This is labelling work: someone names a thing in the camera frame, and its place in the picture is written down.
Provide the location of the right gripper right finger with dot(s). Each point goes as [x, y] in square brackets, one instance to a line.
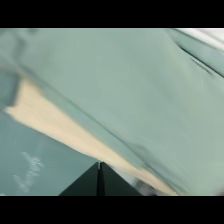
[115, 184]

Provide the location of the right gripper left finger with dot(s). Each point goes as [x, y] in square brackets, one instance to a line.
[85, 183]

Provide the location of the pale green shirt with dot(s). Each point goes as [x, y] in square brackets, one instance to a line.
[133, 90]

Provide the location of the cream garment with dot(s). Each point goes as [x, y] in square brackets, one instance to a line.
[56, 123]

